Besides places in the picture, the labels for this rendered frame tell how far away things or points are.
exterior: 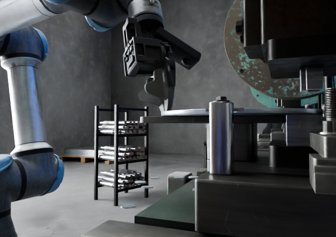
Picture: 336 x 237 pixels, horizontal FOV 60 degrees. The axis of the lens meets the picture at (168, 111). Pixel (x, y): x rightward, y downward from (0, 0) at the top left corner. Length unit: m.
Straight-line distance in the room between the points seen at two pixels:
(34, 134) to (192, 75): 6.77
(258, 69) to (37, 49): 1.31
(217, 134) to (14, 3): 0.57
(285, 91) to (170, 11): 6.58
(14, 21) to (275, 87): 1.47
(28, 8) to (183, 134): 6.94
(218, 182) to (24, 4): 0.58
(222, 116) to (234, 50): 1.59
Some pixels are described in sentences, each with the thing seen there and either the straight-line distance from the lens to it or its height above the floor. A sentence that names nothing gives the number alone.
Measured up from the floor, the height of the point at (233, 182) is 0.70.
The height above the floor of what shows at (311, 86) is 0.83.
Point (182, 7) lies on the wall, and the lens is 8.12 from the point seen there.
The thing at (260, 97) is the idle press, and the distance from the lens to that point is 3.60.
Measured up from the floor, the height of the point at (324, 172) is 0.72.
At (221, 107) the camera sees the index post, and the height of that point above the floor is 0.79.
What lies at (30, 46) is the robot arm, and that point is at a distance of 1.00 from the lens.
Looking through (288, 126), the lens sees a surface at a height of 0.76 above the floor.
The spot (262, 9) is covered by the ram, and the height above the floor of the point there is 0.94.
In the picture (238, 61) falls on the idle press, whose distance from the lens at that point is 1.92.
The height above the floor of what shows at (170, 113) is 0.78.
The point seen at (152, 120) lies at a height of 0.77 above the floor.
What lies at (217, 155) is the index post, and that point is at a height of 0.73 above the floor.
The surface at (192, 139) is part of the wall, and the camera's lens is 7.46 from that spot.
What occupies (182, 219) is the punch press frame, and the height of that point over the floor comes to 0.64.
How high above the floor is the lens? 0.77
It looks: 3 degrees up
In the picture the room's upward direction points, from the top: straight up
